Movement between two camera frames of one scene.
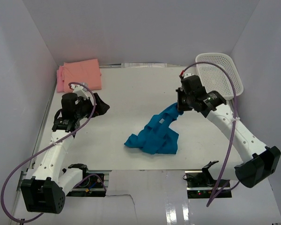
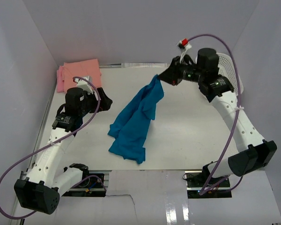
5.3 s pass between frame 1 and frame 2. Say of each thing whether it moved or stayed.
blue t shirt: moved
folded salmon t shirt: stayed
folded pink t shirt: stayed
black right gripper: moved
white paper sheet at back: stayed
